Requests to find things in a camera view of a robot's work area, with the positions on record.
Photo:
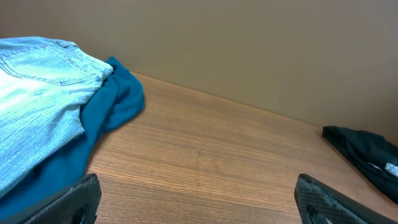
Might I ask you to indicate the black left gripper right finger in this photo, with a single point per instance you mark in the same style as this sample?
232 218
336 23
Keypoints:
318 203

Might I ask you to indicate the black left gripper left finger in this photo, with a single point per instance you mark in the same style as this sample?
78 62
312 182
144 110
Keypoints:
77 203

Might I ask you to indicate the blue polo shirt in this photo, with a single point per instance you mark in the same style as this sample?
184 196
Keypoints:
120 98

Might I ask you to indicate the folded black garment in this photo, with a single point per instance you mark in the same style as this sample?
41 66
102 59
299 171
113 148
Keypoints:
373 155

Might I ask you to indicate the light blue denim shorts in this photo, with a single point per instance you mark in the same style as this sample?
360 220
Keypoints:
44 83

